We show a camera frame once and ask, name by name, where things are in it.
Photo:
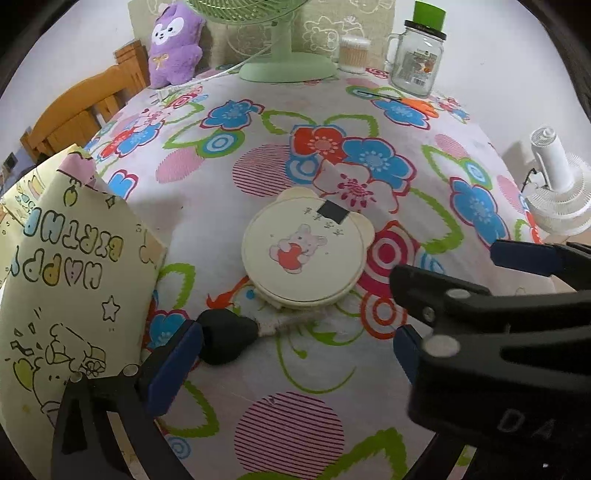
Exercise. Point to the glass jar with green lid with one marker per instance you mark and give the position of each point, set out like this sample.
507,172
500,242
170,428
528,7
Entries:
415,64

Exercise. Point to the purple plush toy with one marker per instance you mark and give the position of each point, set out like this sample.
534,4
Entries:
173,46

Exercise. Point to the green desk fan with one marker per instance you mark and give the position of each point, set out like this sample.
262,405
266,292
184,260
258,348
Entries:
286,67

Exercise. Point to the floral tablecloth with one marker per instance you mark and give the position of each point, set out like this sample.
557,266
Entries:
277,152

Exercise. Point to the wooden chair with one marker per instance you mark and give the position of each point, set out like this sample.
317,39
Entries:
69,115

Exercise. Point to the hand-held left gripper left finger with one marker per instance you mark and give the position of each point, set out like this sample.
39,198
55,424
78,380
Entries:
173,369

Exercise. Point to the black bulb brush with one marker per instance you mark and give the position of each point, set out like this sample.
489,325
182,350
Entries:
226,337

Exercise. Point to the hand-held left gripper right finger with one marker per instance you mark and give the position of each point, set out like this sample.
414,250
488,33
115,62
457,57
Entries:
406,348

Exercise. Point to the cream bear-shaped compact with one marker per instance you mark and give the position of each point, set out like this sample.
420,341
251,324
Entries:
304,254

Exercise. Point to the white clip fan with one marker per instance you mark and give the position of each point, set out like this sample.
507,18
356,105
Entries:
558,194

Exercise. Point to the beige patterned wall cloth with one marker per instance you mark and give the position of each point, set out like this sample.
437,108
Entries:
360,18

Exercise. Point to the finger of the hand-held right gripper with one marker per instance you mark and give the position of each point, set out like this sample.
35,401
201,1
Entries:
443,295
524,258

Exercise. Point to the yellow printed gift bag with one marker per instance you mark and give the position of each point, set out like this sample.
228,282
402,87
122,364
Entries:
64,277

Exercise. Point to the cotton swab container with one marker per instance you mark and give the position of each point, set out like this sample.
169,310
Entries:
354,55

